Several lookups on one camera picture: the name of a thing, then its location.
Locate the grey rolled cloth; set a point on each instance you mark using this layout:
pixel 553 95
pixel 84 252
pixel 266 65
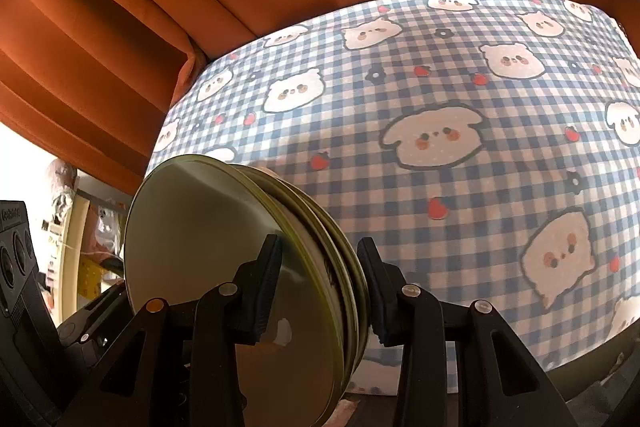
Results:
pixel 62 187

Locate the storage shelf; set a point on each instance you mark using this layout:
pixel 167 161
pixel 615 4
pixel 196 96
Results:
pixel 75 227

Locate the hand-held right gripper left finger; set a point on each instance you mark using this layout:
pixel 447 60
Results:
pixel 265 297

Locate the clear plastic bag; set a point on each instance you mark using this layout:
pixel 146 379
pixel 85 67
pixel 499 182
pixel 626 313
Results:
pixel 107 227

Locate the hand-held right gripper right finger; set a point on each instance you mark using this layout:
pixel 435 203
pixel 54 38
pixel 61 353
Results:
pixel 374 302

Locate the blue checked animal print tablecloth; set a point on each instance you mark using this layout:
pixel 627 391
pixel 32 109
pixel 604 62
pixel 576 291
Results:
pixel 450 82

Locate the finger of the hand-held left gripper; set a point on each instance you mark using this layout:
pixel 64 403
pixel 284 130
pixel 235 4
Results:
pixel 95 312

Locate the yellow box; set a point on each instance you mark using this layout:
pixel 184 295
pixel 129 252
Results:
pixel 92 277

